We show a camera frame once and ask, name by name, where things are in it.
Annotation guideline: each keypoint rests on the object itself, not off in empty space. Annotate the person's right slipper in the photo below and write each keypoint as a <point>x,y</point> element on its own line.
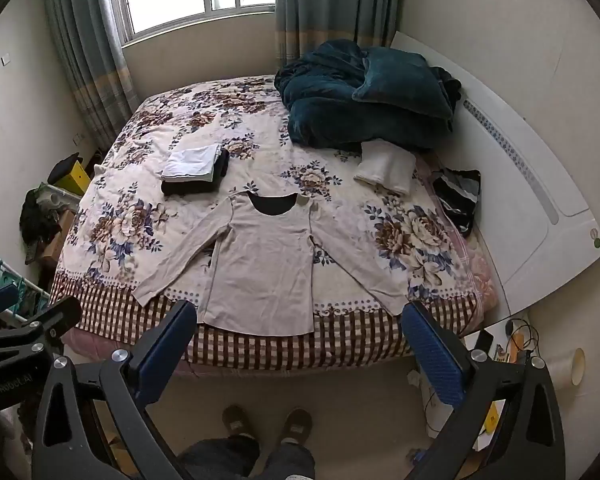
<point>296,425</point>

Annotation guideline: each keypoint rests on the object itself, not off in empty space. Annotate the paper cup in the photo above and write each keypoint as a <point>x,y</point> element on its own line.
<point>562,367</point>

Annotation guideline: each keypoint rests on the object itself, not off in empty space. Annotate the cardboard box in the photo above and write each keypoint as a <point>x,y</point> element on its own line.
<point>60,235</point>

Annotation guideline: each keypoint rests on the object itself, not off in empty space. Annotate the dark clothes pile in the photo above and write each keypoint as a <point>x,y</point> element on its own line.
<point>37,220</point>

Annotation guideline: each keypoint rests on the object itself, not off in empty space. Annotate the white headboard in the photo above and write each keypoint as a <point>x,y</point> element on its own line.
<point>520,240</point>

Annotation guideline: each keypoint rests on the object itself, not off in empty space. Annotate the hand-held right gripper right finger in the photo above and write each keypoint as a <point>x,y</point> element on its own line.
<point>435,355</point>

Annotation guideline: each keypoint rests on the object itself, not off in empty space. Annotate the teal white rack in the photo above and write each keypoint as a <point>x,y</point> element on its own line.
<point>30,294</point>

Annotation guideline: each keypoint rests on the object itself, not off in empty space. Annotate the black folded garment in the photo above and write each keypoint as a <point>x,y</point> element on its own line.
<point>185,188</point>

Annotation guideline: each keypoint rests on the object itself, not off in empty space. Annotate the white folded shirt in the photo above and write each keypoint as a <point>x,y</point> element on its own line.
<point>190,162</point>

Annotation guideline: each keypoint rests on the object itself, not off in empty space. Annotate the teal plush duvet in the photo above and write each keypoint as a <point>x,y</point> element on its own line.
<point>320,110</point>

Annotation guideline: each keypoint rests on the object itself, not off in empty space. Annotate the person's left slipper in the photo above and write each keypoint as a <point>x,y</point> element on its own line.
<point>236,422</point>

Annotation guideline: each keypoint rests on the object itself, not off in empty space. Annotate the black grey striped garment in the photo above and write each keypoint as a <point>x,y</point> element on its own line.
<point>455,195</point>

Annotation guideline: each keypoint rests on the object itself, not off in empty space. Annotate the grey-blue striped curtain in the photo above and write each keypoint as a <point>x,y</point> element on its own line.
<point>85,60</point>
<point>330,5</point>

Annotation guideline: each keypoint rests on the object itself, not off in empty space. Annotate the person's slipper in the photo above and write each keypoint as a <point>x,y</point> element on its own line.
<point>236,422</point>
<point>296,425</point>

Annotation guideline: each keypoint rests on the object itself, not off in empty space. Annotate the person's right leg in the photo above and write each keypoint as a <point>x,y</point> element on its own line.
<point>290,462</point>

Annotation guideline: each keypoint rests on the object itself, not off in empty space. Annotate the floral plush blanket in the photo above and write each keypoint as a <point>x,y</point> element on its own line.
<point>145,220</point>

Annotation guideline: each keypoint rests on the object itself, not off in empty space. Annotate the teal plush pillow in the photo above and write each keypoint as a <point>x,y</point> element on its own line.
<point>395,80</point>

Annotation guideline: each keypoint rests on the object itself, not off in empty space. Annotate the yellow box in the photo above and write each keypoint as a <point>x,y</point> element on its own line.
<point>77,181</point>

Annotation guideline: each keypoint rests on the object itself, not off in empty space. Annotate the beige long-sleeve shirt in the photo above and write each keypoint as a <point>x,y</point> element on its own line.
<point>265,270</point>

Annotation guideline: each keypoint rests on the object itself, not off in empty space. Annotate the white wall socket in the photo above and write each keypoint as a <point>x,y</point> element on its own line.
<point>5,60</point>

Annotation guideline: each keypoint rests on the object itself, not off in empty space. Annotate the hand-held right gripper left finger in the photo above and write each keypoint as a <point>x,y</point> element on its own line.
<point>162,347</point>

